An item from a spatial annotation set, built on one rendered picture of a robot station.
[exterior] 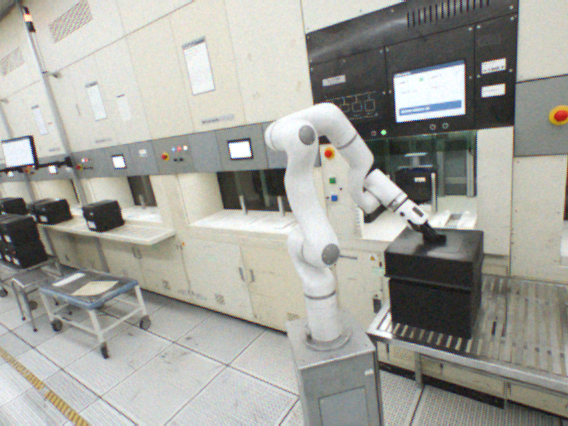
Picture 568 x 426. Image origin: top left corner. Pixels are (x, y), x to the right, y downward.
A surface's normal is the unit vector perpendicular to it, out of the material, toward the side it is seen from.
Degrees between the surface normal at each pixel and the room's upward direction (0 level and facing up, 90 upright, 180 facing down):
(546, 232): 90
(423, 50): 90
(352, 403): 90
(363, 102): 90
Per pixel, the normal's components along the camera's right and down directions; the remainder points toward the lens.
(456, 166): -0.57, 0.31
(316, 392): 0.17, 0.25
